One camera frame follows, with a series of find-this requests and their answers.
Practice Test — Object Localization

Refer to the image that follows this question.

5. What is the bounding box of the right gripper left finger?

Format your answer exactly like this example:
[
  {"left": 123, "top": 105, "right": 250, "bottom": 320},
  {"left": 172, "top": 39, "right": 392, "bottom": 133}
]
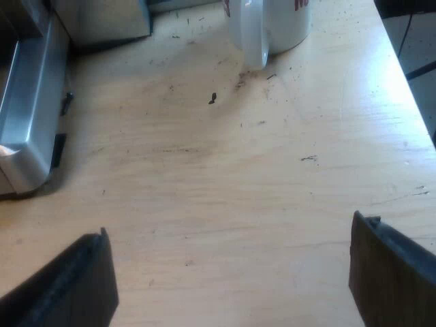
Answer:
[{"left": 0, "top": 227, "right": 119, "bottom": 327}]

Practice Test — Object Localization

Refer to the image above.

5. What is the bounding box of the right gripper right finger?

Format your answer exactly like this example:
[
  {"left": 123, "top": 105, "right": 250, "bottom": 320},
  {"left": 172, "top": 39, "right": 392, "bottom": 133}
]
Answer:
[{"left": 348, "top": 210, "right": 436, "bottom": 327}]

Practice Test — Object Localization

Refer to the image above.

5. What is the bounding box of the white mug with red and black print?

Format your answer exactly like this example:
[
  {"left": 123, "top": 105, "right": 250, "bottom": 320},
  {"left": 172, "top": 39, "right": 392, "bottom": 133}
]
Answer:
[{"left": 221, "top": 0, "right": 313, "bottom": 70}]

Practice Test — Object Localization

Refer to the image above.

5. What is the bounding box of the metal block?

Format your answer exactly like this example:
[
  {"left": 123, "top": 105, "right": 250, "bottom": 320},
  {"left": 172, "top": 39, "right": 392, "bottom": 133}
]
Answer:
[{"left": 50, "top": 0, "right": 153, "bottom": 48}]

